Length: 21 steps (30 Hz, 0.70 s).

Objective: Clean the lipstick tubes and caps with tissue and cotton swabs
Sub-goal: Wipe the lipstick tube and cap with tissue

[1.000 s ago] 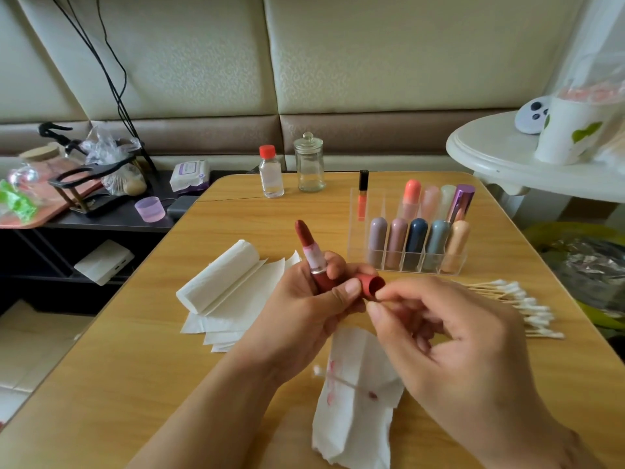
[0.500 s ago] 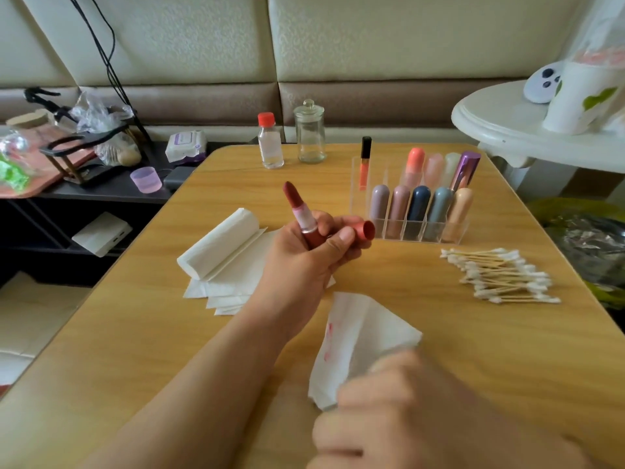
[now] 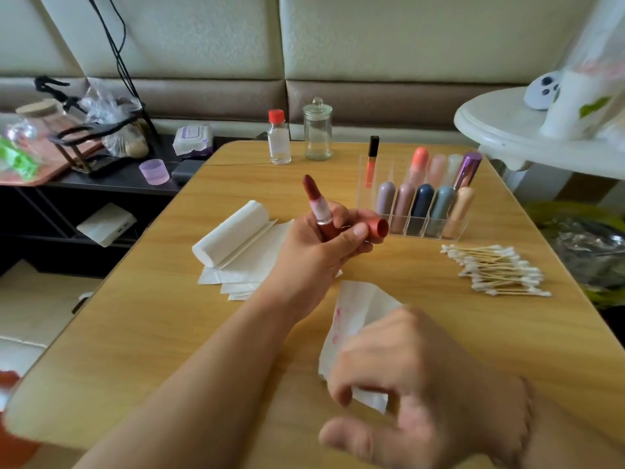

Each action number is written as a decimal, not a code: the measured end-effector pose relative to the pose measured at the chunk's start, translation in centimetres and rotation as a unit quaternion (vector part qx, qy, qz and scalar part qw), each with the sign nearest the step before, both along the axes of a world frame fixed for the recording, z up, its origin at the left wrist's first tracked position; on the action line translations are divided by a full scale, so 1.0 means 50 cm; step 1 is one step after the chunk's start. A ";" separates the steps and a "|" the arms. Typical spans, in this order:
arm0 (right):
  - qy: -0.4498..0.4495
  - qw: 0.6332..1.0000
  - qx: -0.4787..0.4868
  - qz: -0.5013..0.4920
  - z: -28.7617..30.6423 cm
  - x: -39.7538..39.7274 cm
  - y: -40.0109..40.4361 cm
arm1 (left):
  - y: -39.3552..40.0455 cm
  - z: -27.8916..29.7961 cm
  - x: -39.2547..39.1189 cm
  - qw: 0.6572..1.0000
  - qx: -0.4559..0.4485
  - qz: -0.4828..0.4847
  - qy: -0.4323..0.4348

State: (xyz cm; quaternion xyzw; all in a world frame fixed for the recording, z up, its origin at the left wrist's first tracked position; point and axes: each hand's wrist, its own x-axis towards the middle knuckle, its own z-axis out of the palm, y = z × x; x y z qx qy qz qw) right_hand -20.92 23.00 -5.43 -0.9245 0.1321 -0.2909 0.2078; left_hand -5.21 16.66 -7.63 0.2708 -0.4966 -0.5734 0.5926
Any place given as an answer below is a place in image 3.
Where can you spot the person's right hand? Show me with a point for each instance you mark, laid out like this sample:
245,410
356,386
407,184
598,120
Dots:
430,405

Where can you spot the person's left hand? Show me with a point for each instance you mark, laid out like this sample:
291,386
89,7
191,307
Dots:
312,264

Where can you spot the red lipstick pink tube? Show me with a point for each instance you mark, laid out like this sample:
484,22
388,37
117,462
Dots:
320,208

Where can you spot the white tissue sheet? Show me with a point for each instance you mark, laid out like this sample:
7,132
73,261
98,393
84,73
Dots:
356,312

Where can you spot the dark red lipstick cap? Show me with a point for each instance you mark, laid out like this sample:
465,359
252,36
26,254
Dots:
371,226

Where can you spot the stack of white tissues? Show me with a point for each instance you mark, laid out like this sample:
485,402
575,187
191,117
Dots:
239,264

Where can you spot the clear acrylic lipstick organizer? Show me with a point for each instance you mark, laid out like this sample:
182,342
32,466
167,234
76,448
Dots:
425,200

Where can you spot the pile of cotton swabs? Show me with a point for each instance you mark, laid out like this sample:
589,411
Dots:
498,270

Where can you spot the person's right forearm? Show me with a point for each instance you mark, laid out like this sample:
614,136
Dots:
576,430

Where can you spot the person's left forearm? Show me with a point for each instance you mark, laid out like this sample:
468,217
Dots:
186,395

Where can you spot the clear bottle red cap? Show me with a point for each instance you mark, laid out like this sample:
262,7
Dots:
279,141

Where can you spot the glass jar with lid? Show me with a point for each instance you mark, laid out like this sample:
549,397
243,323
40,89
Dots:
317,132

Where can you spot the wet wipes pack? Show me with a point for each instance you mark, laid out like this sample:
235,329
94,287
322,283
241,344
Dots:
193,139

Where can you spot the small purple plastic cup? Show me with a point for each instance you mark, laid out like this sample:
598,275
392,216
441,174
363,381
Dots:
154,172

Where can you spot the white power bank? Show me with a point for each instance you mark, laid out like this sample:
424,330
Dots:
105,224

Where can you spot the black low shelf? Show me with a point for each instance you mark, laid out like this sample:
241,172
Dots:
107,190

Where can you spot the yellow-green bin with bag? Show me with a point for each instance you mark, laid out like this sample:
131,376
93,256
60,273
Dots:
591,249

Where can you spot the white round side table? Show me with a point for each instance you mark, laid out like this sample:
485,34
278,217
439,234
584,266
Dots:
498,127

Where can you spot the beige padded backrest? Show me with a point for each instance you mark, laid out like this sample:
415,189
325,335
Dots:
430,39

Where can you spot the crumpled clear plastic bag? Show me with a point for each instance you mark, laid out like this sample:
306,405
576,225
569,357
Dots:
112,102

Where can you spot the pink tray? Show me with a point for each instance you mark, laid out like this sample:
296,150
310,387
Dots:
54,166

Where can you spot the white panda figure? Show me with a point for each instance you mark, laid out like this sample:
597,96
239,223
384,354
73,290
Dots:
540,90

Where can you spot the black clip tool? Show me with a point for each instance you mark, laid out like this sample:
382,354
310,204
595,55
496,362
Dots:
54,88

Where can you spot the green plastic wrapper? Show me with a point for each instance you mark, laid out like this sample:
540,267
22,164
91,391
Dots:
18,159

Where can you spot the jar with wooden lid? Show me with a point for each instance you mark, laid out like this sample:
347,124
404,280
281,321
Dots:
39,110

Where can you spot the white mug green leaf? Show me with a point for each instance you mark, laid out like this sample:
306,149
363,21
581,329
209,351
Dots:
581,97

